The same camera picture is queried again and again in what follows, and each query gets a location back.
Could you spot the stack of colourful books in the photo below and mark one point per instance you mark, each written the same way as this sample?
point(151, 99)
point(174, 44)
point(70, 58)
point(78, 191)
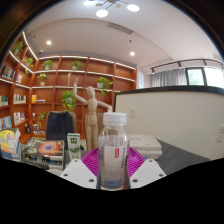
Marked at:
point(9, 141)

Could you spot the dark office chair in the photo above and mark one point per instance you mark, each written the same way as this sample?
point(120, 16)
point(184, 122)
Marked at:
point(60, 125)

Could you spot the stack of white books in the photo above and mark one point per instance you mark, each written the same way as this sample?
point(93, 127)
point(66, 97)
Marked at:
point(145, 143)

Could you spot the wooden wall shelf unit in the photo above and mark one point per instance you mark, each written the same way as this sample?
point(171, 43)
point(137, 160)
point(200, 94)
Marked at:
point(56, 83)

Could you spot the black ceiling track rail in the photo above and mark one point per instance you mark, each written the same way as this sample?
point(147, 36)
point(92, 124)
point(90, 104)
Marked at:
point(186, 61)

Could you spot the green and white carton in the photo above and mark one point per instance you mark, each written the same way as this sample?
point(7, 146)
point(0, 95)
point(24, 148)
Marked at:
point(74, 145)

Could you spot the white wall switch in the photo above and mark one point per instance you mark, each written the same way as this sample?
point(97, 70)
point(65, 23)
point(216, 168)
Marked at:
point(132, 112)

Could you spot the white wall socket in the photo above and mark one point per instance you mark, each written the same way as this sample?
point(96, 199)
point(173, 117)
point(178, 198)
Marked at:
point(220, 133)

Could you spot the clear plastic water bottle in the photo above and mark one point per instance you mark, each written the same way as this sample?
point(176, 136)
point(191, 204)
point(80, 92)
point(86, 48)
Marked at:
point(112, 160)

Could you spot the grey curtain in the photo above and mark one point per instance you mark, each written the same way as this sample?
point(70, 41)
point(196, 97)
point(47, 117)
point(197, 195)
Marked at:
point(168, 77)

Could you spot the window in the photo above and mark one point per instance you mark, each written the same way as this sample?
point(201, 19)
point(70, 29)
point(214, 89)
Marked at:
point(206, 77)

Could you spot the wooden artist mannequin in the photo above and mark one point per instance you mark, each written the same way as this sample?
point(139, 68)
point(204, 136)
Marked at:
point(91, 111)

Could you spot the branched ceiling lamp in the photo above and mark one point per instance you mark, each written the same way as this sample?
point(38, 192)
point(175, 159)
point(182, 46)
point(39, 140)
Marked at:
point(101, 13)

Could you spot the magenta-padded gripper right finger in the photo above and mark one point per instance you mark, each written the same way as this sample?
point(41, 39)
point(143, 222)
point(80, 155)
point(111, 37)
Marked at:
point(148, 172)

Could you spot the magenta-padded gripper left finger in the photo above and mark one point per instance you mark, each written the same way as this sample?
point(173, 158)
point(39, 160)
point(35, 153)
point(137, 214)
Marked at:
point(76, 172)

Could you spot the recessed ceiling spotlight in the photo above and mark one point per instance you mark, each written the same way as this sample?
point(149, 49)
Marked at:
point(132, 53)
point(49, 42)

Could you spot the ceiling air vent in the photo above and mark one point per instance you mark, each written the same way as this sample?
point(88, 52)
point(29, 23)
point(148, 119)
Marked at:
point(120, 28)

